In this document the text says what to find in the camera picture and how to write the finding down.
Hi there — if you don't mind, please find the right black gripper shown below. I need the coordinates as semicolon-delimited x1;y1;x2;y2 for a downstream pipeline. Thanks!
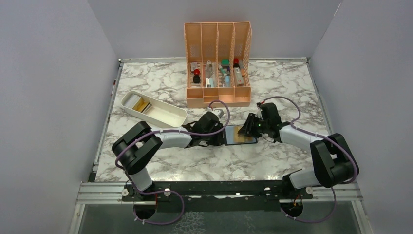
238;113;270;138

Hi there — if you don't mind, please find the gold credit card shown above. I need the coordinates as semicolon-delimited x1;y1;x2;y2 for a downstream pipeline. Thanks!
233;125;255;143

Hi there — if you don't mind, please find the black leather card holder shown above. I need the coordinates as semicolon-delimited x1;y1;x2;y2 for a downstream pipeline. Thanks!
223;125;258;146

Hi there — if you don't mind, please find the white plastic tray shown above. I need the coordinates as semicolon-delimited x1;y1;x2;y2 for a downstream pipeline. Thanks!
121;91;188;128

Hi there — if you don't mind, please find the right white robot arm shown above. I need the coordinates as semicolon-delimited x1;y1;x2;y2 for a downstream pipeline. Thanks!
238;103;359;198

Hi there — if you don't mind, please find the black round item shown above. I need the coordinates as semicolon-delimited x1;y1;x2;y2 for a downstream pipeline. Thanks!
192;75;201;84

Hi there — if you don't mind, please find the grey stapler box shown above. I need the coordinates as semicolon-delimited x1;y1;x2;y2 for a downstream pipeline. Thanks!
233;67;244;87

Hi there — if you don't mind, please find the green cap item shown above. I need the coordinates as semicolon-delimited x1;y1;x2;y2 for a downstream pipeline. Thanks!
221;59;230;67

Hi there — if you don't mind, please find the orange desk organizer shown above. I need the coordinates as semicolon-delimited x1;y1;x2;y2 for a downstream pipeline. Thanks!
184;21;252;108

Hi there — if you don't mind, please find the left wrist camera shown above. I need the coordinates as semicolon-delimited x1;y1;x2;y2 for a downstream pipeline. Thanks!
211;108;224;120

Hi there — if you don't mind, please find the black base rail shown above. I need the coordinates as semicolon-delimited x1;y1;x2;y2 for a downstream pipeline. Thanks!
121;180;313;213

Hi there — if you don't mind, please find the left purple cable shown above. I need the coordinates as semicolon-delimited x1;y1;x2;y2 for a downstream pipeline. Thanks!
114;100;231;226

